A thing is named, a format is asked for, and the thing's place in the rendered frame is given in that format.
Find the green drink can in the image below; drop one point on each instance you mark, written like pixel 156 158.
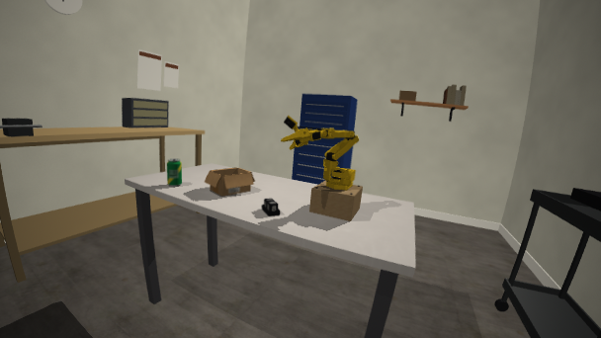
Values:
pixel 174 172

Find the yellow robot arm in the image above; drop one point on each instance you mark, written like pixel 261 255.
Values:
pixel 330 163

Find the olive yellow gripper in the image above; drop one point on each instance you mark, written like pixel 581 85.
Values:
pixel 300 138

